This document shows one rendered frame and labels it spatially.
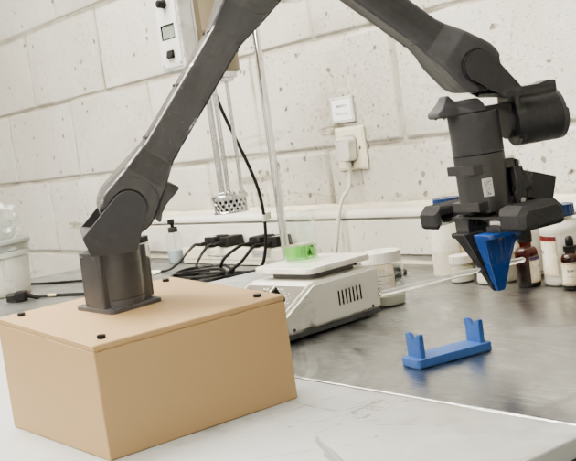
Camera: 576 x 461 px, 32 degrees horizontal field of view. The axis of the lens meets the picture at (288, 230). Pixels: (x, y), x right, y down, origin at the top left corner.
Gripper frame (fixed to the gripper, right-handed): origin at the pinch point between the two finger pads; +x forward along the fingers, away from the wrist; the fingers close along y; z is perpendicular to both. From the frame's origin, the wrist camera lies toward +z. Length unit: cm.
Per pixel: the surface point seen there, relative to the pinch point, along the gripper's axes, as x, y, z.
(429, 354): 8.1, -0.4, -10.9
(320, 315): 6.5, 26.0, -9.4
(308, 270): 0.5, 27.0, -9.5
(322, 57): -31, 88, 33
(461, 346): 8.2, -0.5, -6.7
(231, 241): 5, 114, 18
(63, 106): -34, 205, 12
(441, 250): 5.4, 43.6, 23.4
